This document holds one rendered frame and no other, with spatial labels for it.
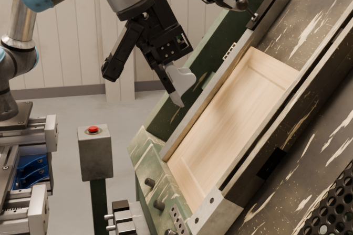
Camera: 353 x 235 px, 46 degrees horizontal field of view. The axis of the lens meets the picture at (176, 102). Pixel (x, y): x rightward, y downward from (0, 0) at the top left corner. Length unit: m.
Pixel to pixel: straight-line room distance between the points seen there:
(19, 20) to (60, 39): 3.09
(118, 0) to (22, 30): 0.87
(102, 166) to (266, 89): 0.72
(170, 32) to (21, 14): 0.88
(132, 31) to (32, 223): 0.58
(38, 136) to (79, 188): 1.54
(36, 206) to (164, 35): 0.58
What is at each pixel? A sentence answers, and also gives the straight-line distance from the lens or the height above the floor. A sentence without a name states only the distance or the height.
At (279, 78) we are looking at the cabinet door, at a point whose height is 1.25.
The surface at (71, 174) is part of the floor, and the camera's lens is 3.20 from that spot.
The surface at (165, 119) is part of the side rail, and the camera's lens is 1.64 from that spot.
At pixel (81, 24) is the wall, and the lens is 4.56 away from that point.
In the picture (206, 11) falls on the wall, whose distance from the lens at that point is 4.73.
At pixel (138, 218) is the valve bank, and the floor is 0.74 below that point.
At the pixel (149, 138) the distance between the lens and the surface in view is 1.58.
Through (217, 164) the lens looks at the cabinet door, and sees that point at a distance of 1.20.
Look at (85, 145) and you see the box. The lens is 1.57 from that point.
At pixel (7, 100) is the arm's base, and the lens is 1.52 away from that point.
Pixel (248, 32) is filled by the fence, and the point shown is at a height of 1.32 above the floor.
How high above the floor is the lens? 1.60
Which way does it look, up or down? 21 degrees down
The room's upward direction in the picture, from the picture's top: straight up
